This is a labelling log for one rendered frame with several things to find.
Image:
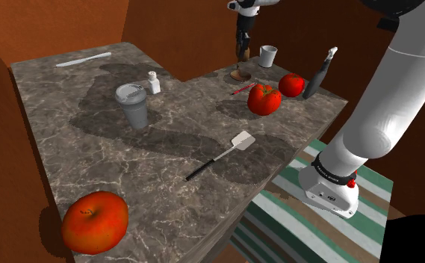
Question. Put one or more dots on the large red tomato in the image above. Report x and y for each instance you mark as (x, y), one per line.
(264, 100)

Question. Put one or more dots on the small red tomato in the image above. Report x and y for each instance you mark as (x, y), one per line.
(291, 85)

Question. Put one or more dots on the red pencil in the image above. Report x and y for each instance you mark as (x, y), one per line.
(244, 89)

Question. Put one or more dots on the long white knife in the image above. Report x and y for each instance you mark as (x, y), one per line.
(83, 59)

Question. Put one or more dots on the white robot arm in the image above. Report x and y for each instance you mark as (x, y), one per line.
(390, 94)

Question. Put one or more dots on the striped robot stand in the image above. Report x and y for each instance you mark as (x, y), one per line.
(306, 233)

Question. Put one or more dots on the white salt shaker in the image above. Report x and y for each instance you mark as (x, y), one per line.
(154, 84)

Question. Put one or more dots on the grey lidded cup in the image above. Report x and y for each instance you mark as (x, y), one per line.
(135, 109)

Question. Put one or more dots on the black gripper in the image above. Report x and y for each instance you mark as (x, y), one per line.
(245, 25)

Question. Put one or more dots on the brown round object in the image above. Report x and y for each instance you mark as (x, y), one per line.
(240, 75)

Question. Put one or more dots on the white cup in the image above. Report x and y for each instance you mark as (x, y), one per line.
(267, 56)

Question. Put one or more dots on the red apple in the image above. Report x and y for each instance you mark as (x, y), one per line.
(95, 223)

